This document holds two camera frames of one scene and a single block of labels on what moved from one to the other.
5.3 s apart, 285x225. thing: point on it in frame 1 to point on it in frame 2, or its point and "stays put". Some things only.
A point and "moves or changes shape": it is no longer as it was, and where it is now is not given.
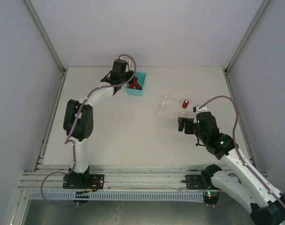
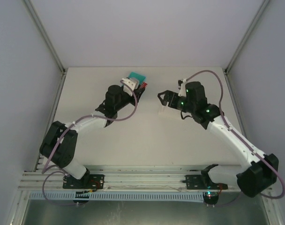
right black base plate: [198, 182] stays put
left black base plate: [83, 181] stays put
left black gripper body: [131, 78] to [138, 93]
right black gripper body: [187, 126] to [170, 98]
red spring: [136, 84] moves or changes shape
